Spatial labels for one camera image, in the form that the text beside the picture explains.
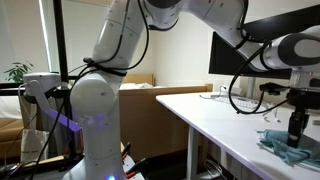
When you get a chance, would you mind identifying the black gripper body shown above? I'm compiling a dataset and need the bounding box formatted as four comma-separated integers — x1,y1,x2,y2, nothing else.
287,87,320,113

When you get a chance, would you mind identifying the blue terry towel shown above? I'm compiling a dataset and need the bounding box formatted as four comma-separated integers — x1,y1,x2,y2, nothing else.
255,129,320,169

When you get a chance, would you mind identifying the white robot base platform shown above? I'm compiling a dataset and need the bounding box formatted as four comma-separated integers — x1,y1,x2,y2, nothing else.
61,151,147,180

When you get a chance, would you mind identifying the white desk leg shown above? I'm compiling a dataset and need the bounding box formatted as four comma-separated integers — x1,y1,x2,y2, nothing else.
185,124,202,180

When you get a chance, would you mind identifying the white keyboard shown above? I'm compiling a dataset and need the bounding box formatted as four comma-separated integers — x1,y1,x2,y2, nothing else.
213,95,268,110

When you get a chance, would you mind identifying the grey monitor stand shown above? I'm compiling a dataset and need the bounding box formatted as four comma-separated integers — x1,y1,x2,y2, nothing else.
246,77,257,99

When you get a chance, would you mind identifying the large black monitor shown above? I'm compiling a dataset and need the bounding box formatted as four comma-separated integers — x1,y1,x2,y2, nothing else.
208,4,320,80

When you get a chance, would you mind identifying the white window blind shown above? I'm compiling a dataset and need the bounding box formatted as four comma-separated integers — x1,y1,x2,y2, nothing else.
38,0,113,74

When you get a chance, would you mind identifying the black vertical pole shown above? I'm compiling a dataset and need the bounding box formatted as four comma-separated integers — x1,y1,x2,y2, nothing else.
52,0,77,159

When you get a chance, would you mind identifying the white paper bag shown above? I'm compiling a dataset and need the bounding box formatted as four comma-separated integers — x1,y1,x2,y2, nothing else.
20,128,50,164

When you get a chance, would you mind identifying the green potted plant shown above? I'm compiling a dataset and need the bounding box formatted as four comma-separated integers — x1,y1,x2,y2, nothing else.
3,60,34,84

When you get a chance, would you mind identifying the brown sofa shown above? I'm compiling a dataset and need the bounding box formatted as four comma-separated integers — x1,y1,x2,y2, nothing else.
0,118,28,160

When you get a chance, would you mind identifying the white cushion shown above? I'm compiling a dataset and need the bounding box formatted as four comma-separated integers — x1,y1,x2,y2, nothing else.
0,95,23,120

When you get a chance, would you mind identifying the black horizontal bar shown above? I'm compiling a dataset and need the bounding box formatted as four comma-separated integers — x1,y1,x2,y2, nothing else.
0,81,27,98

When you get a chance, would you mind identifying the white desk cable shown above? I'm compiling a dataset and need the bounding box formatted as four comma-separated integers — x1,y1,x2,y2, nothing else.
262,102,274,123
271,101,283,124

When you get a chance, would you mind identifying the grey under-desk cables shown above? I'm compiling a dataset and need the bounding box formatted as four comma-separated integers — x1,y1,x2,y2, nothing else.
202,158,225,180

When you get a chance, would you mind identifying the red handled tool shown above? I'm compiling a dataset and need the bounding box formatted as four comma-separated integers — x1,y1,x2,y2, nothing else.
124,157,148,179
120,141,132,160

